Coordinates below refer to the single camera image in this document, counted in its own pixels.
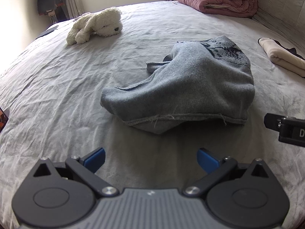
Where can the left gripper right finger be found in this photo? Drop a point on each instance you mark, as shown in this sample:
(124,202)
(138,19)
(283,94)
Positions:
(217,169)

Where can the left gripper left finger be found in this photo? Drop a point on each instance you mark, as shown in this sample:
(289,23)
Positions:
(83,169)

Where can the grey knitted cat sweater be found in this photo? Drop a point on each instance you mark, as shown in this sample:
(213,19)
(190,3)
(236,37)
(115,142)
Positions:
(198,80)

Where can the dark hanging clothes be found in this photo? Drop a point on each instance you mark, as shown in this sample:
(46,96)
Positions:
(53,8)

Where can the grey bed sheet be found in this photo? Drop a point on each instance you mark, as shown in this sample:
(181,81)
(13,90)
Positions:
(53,91)

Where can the beige folded garment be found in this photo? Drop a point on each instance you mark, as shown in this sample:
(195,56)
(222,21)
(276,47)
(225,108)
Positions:
(279,56)

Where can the black folded garment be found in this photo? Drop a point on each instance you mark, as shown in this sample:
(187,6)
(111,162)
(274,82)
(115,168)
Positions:
(293,51)

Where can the grey quilted blanket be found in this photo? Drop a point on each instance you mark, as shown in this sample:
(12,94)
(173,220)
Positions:
(286,17)

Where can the dark tablet on bed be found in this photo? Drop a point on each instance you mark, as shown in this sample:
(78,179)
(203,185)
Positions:
(48,31)

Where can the white plush dog toy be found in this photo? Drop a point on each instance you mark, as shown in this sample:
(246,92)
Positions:
(105,23)

